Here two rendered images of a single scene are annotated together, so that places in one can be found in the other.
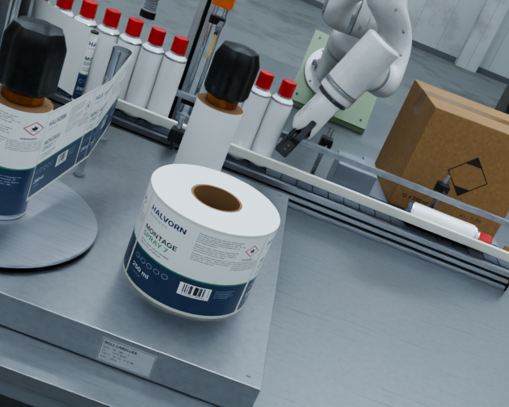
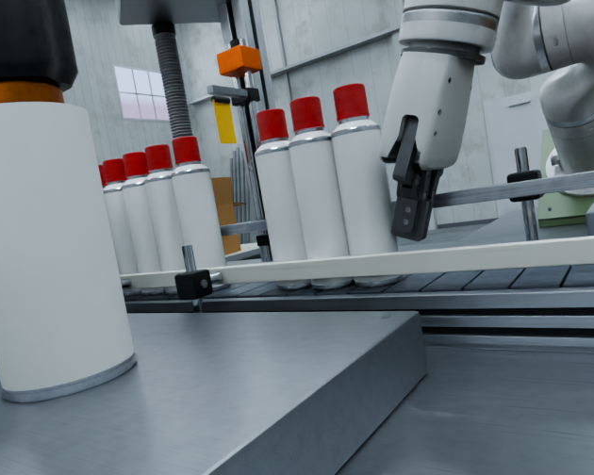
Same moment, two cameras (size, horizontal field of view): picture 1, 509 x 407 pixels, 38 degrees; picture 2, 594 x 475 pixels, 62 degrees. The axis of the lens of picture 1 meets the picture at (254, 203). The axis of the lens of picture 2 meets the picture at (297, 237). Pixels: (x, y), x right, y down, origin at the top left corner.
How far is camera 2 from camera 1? 1.24 m
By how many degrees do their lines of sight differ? 42
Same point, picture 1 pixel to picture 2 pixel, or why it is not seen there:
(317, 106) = (399, 79)
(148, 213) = not seen: outside the picture
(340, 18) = (517, 48)
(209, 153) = not seen: outside the picture
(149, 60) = (152, 195)
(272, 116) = (343, 168)
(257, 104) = (305, 161)
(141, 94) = (167, 251)
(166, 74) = (179, 202)
